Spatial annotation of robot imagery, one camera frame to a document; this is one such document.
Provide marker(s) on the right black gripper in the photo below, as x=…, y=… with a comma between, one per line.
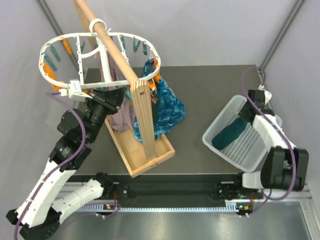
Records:
x=242, y=114

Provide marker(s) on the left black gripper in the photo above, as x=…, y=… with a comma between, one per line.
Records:
x=111, y=99

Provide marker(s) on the dark teal sock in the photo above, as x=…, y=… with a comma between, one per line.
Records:
x=229, y=133
x=155, y=104

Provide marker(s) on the blue patterned cloth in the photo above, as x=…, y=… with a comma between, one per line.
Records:
x=171, y=109

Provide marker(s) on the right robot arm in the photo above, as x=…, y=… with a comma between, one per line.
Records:
x=285, y=166

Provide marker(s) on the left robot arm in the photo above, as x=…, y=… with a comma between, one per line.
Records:
x=41, y=214

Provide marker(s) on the lilac cloth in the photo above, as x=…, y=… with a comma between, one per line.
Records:
x=124, y=115

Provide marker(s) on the white perforated plastic basket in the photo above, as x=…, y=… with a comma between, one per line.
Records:
x=248, y=149

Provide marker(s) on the wooden rod stand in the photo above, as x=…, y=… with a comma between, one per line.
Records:
x=138, y=157

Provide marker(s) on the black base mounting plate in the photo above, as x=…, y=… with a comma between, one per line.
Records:
x=176, y=190

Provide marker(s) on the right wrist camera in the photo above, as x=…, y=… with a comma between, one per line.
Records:
x=267, y=94

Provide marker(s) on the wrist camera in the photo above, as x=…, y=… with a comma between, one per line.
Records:
x=74, y=91
x=267, y=94

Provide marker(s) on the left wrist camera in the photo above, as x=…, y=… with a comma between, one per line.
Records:
x=74, y=91

